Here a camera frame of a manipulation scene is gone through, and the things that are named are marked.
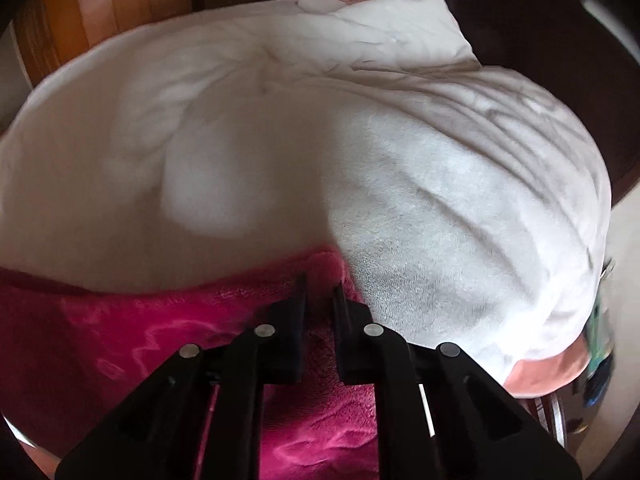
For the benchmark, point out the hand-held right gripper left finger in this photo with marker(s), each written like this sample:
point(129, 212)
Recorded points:
point(295, 340)

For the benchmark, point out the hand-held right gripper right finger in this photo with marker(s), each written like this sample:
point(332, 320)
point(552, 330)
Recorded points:
point(350, 345)

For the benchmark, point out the red fleece blanket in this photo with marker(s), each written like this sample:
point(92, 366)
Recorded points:
point(125, 350)

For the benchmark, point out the white fleece blanket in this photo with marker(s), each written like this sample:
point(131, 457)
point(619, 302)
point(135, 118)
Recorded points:
point(300, 160)

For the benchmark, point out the salmon pink quilt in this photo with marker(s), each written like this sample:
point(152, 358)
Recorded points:
point(550, 375)

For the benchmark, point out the colourful bag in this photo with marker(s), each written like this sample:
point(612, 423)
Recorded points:
point(600, 340)

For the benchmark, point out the dark wooden headboard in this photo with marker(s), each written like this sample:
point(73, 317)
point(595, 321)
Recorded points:
point(525, 20)

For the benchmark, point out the brown wooden wardrobe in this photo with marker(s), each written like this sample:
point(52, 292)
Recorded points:
point(100, 0)

